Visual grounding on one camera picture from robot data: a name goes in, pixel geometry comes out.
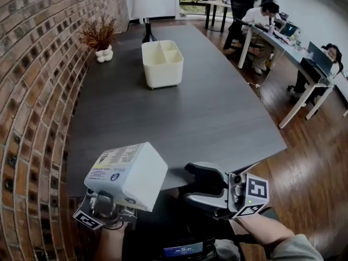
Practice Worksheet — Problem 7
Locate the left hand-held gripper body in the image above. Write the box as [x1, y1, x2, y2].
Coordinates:
[72, 188, 138, 232]

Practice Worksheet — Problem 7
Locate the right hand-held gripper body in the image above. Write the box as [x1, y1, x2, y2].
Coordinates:
[206, 171, 270, 221]

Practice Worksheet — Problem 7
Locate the white printed box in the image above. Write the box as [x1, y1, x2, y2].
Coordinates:
[84, 141, 169, 212]

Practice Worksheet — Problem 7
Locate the person's left forearm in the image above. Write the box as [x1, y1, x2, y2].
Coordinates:
[95, 222, 129, 261]

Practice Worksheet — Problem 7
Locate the person's right forearm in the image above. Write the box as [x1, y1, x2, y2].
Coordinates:
[234, 213, 296, 253]

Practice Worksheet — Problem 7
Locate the black device with screen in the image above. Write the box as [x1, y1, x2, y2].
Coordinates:
[162, 238, 216, 261]

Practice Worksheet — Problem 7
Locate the person's grey shirt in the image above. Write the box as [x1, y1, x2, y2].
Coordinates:
[268, 234, 326, 261]

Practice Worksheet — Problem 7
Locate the cream divided organizer box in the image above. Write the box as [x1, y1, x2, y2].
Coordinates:
[141, 40, 184, 90]

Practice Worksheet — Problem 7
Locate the long white office desk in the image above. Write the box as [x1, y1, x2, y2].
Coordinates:
[234, 17, 334, 129]

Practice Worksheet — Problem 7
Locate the grey laptop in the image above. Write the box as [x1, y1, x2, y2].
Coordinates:
[307, 40, 334, 76]

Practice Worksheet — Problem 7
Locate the white bubble vase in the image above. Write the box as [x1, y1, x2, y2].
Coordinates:
[95, 45, 114, 64]

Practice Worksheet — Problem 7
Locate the black office chair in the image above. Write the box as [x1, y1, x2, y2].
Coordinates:
[223, 0, 256, 52]

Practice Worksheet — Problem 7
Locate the open laptop with dark screen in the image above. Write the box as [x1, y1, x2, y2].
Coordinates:
[279, 21, 300, 38]

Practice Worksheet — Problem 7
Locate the black side table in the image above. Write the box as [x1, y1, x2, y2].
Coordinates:
[196, 0, 232, 33]

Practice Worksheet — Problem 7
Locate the dried brown plant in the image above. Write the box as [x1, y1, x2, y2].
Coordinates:
[78, 14, 118, 52]

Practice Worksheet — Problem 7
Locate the white cable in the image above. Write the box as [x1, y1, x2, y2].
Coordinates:
[246, 80, 265, 103]

